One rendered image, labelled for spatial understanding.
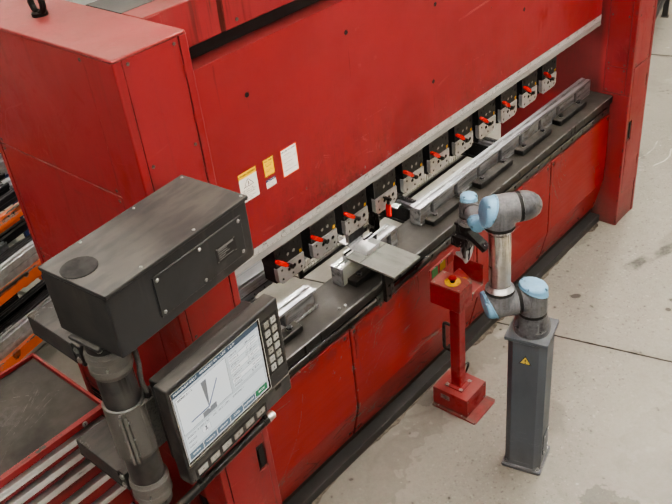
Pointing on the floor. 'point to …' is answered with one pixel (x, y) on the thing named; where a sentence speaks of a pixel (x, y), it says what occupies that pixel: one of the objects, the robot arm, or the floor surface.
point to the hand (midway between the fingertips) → (467, 261)
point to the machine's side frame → (624, 189)
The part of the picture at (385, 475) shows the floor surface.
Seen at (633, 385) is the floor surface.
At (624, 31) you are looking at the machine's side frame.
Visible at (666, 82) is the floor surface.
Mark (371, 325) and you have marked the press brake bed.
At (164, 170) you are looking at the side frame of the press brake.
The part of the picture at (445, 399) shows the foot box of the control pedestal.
